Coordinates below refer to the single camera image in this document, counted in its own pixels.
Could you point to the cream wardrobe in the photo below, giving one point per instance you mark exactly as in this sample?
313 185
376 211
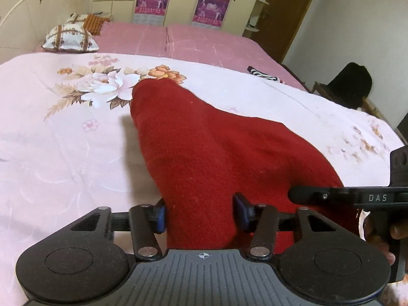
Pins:
118 0

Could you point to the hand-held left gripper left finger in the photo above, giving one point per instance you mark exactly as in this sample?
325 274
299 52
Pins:
161 220

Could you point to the orange patterned pillow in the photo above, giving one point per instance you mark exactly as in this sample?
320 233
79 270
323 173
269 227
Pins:
94 22

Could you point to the floral white blanket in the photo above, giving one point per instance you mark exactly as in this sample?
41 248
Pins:
63 140

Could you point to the pink bedsheet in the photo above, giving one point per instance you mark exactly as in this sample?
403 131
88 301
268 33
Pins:
197 44

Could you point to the cream wooden headboard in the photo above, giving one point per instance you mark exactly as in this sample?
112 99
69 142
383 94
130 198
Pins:
32 9

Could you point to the red knit garment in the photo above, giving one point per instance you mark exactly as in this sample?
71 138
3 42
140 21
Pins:
207 140

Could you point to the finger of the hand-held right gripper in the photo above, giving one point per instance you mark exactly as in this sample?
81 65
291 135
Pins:
312 195

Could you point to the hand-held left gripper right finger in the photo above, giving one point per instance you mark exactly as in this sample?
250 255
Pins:
240 213

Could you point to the brown wooden door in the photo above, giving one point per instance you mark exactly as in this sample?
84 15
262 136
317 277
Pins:
283 16

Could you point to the black white striped cloth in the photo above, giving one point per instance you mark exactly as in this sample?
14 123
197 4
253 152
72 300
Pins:
264 75

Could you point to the wooden chair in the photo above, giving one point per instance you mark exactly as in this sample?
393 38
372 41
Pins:
320 90

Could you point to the person's right hand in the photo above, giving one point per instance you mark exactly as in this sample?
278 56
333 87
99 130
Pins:
400 231

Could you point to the white brown patterned pillow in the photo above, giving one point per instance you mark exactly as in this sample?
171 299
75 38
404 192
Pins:
76 18
68 38

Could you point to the cream open shelf unit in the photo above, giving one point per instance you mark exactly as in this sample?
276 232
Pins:
259 6

